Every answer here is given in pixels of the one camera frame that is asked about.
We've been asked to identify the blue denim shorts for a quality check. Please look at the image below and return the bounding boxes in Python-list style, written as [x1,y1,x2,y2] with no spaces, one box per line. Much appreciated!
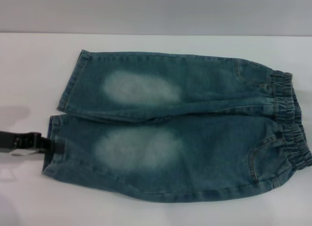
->
[41,49,312,204]

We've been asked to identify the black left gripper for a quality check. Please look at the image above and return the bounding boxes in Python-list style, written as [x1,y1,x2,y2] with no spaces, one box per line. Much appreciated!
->
[0,130,66,155]

